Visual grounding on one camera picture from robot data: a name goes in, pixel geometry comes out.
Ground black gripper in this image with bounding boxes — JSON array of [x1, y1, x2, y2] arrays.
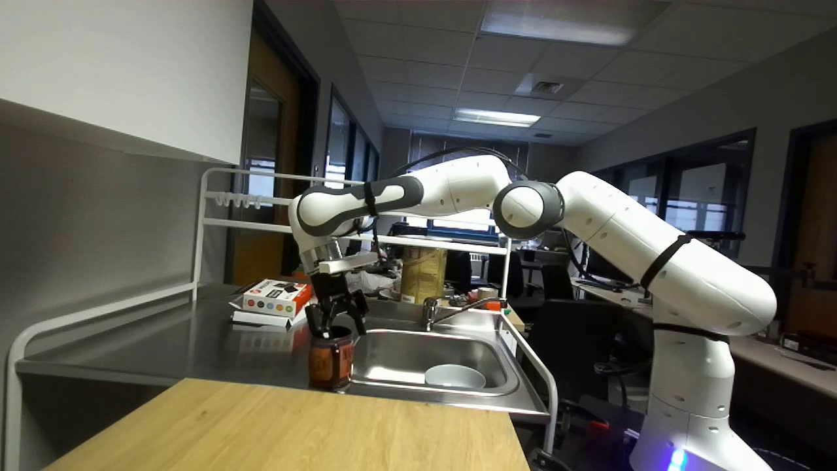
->
[[307, 269, 372, 342]]

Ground brown cup with handle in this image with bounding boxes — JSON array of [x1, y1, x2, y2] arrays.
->
[[307, 325, 359, 392]]

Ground stainless steel sink counter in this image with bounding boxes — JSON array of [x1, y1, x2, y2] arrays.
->
[[16, 284, 551, 421]]

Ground chrome sink faucet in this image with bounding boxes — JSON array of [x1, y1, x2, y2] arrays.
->
[[420, 295, 467, 336]]

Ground red and white box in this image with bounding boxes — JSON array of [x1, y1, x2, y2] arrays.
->
[[228, 274, 316, 332]]

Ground yellow door with window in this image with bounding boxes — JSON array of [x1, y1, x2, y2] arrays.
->
[[228, 23, 300, 289]]

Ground small ceiling light panel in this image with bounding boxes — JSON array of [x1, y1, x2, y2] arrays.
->
[[452, 104, 545, 132]]

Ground ceiling air vent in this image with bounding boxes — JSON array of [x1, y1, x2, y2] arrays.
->
[[513, 72, 569, 99]]

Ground large ceiling light panel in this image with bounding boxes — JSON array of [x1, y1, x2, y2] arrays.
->
[[479, 0, 667, 49]]

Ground dark framed window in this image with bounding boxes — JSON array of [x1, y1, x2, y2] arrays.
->
[[599, 128, 758, 257]]

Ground dark brown door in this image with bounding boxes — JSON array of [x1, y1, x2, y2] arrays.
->
[[781, 119, 837, 353]]

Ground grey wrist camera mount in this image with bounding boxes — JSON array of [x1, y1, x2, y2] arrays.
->
[[313, 251, 382, 274]]

